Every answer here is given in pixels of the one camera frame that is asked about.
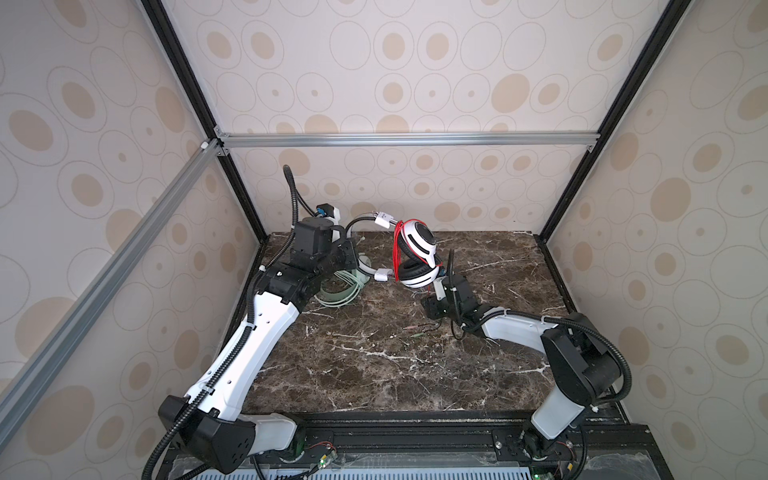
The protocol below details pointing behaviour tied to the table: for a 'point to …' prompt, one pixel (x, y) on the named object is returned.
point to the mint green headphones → (342, 288)
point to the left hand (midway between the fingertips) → (363, 239)
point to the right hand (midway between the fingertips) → (429, 297)
